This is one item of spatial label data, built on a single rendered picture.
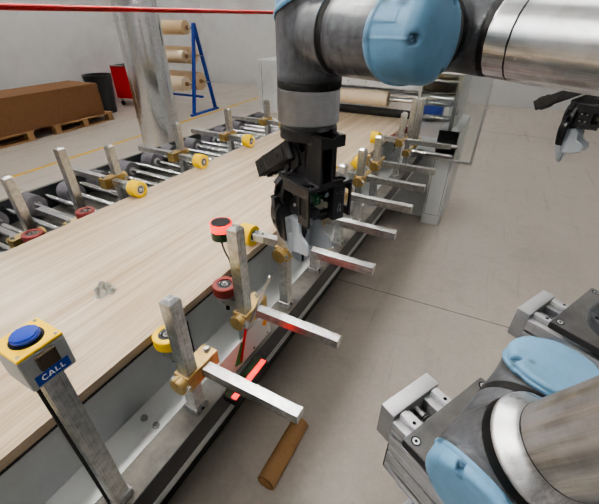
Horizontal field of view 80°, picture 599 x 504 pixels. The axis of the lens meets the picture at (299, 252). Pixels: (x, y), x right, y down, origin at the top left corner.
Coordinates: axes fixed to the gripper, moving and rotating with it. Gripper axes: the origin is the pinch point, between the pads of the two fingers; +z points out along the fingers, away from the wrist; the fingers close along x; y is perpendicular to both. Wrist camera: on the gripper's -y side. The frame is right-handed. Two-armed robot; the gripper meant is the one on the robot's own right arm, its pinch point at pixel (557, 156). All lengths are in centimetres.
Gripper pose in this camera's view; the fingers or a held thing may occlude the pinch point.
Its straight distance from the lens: 121.6
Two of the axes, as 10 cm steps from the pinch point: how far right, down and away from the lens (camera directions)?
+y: 5.6, 4.5, -6.9
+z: 0.0, 8.4, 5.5
